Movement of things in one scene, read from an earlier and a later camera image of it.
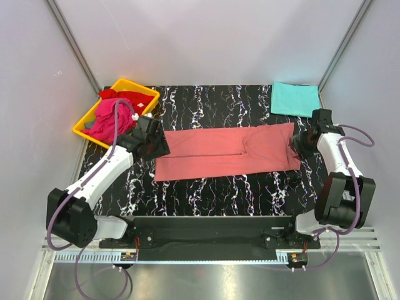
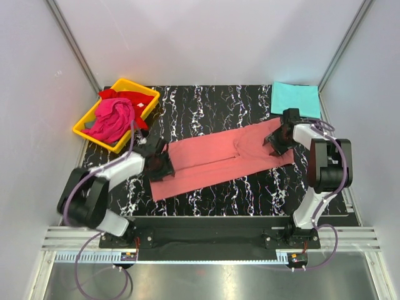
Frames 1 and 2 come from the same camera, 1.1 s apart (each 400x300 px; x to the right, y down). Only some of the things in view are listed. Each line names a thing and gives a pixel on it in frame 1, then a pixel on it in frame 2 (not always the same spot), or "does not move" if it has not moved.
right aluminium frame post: [364, 9] does not move
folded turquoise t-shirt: [294, 99] does not move
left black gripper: [163, 148] to [166, 170]
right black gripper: [302, 154] to [280, 150]
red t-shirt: [140, 102] does not move
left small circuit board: [128, 257] does not move
